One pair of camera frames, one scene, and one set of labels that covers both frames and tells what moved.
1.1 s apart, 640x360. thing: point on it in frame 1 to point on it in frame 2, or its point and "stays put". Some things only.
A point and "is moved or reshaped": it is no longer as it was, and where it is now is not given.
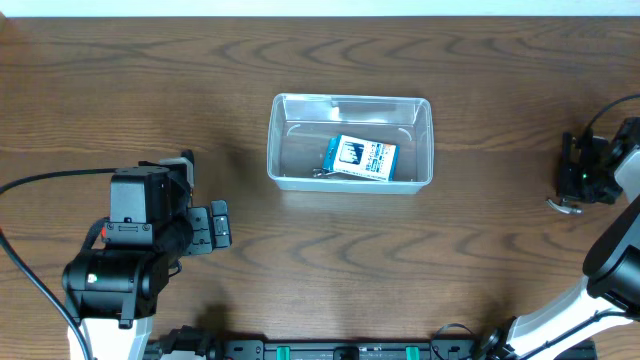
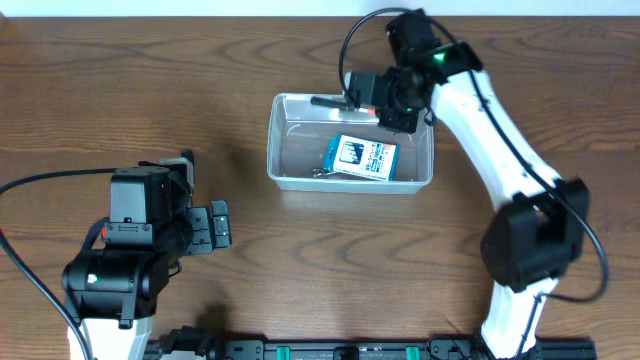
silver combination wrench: (319, 172) stays put
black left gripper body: (201, 231) stays put
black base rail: (367, 349) stays put
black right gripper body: (570, 175) to (353, 96)
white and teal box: (360, 157) stays put
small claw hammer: (564, 209) is moved or reshaped
